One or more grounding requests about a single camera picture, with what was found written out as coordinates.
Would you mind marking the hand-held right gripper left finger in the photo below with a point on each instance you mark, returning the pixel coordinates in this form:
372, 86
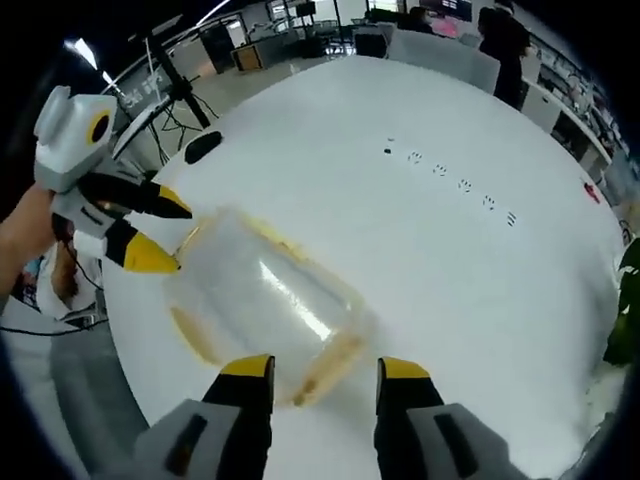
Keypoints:
235, 400

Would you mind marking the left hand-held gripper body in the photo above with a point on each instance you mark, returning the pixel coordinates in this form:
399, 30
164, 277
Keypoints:
75, 145

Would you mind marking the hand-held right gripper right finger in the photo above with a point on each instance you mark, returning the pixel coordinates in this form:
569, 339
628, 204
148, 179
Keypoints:
415, 405

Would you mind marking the clear plastic food container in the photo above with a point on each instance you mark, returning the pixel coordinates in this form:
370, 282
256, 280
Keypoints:
270, 295

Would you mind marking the person's left hand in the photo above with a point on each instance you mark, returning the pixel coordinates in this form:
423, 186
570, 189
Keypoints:
25, 235

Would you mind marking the black oval device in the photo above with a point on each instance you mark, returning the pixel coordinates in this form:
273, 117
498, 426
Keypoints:
202, 146

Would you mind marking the black tripod stand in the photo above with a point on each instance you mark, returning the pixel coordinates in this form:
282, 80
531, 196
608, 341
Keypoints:
172, 75

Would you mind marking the wooden box cabinet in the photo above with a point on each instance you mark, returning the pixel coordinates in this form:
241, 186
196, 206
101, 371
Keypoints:
247, 57

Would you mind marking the green plant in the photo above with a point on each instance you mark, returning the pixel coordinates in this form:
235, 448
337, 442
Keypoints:
625, 310

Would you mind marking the small red object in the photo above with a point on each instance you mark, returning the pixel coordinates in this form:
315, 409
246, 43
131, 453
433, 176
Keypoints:
591, 191

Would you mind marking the white cabinet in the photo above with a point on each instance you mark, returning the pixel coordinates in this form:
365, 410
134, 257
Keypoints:
541, 107

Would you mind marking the white partition panel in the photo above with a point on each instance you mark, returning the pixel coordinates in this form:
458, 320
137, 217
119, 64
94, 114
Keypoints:
440, 52

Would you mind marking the wall screen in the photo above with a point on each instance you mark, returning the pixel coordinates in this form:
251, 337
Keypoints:
447, 9

